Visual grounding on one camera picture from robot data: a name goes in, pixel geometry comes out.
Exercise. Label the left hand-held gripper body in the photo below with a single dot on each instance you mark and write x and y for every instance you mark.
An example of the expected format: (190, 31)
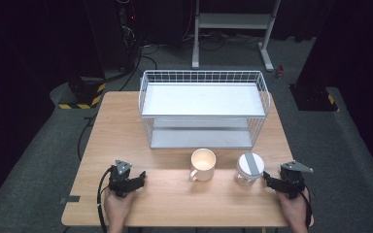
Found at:
(119, 183)

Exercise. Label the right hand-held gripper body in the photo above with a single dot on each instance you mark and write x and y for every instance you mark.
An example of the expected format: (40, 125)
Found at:
(292, 183)

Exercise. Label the white cup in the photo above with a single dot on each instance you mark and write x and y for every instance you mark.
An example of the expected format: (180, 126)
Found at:
(203, 171)

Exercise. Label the person's left hand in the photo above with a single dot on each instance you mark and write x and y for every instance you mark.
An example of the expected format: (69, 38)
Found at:
(118, 208)

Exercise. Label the person's right hand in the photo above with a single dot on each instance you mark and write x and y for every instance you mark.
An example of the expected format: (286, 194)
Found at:
(296, 210)

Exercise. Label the grey tape strip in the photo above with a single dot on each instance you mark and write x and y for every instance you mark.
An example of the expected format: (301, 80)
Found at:
(70, 199)

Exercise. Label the black yellow striped base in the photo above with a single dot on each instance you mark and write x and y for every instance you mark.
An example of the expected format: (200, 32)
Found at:
(84, 93)
(314, 98)

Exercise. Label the small red object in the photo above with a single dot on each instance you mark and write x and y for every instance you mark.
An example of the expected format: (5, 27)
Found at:
(280, 72)

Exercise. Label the dark equipment tower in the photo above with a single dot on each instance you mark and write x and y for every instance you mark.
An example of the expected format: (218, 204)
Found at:
(128, 32)

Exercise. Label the white metal stand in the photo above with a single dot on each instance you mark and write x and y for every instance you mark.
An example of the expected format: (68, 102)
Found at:
(233, 21)

